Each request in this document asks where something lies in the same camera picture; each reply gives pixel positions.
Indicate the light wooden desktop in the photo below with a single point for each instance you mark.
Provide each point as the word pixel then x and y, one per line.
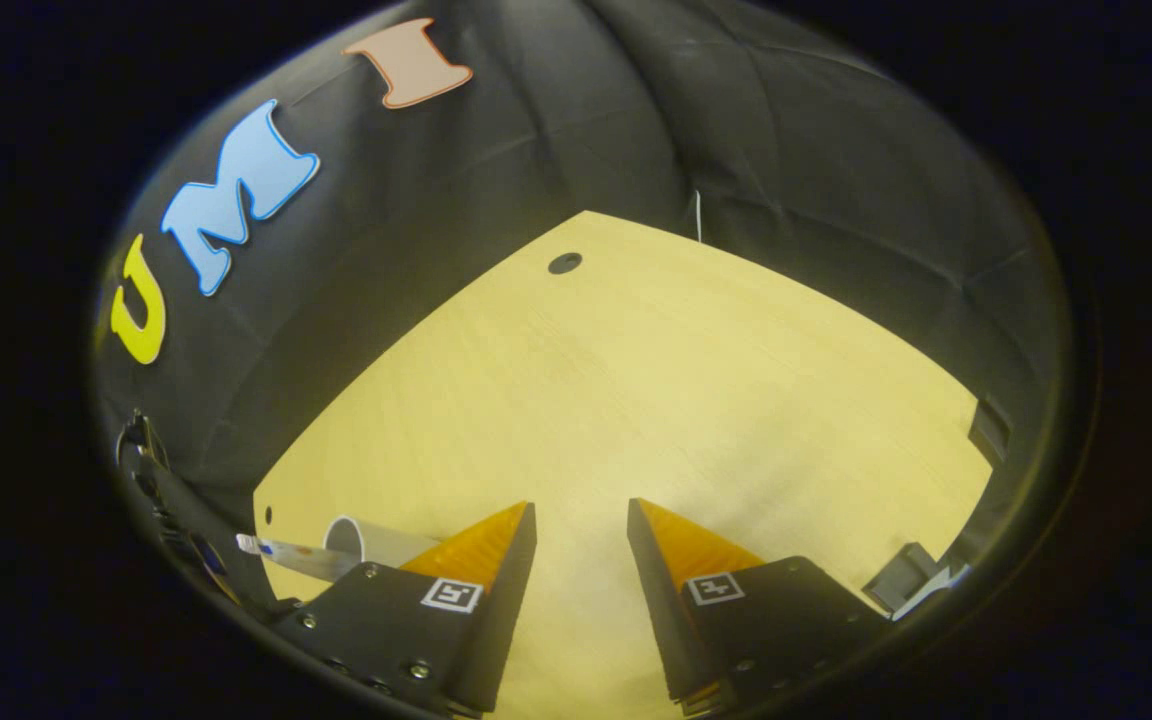
pixel 656 400

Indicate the grey box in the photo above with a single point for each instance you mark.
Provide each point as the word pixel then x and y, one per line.
pixel 901 580

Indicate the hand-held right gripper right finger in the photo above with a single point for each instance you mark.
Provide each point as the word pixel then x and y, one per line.
pixel 661 610

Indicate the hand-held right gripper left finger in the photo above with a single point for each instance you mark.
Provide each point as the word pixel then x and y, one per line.
pixel 496 620

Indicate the white toothpaste tube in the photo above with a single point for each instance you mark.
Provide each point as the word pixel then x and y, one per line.
pixel 301 557

